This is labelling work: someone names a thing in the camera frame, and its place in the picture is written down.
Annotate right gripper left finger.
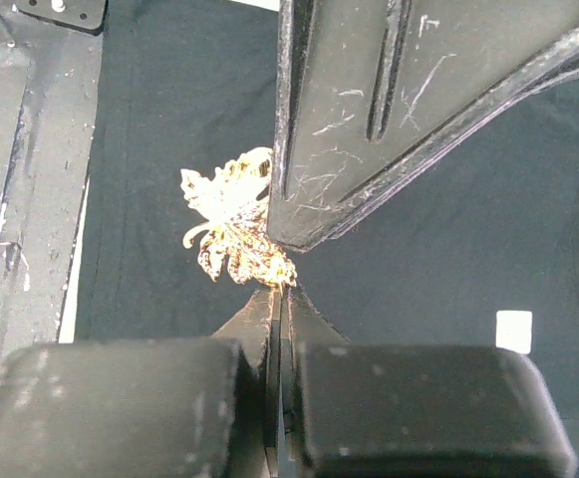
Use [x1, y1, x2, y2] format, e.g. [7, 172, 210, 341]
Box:
[213, 289, 282, 477]

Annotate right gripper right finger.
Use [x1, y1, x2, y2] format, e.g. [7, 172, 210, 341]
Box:
[281, 287, 350, 477]

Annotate white paper label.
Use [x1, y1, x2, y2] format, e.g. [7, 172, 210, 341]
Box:
[495, 310, 533, 355]

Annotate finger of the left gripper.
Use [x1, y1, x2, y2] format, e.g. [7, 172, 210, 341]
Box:
[267, 1, 579, 251]

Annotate red gold brooch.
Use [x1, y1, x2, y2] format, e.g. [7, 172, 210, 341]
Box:
[180, 146, 298, 290]

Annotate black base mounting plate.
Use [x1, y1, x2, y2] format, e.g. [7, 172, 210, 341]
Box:
[0, 1, 103, 362]

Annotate black t-shirt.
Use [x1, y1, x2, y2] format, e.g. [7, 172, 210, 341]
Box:
[74, 1, 579, 473]

